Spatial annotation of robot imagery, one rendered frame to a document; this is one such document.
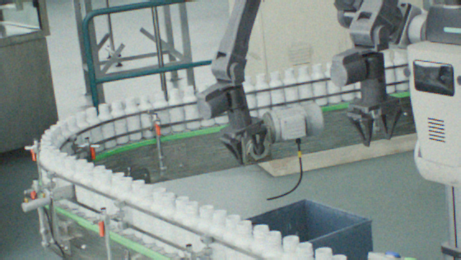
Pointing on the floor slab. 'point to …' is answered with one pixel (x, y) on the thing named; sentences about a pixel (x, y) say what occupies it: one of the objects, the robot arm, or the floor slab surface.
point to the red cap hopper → (135, 54)
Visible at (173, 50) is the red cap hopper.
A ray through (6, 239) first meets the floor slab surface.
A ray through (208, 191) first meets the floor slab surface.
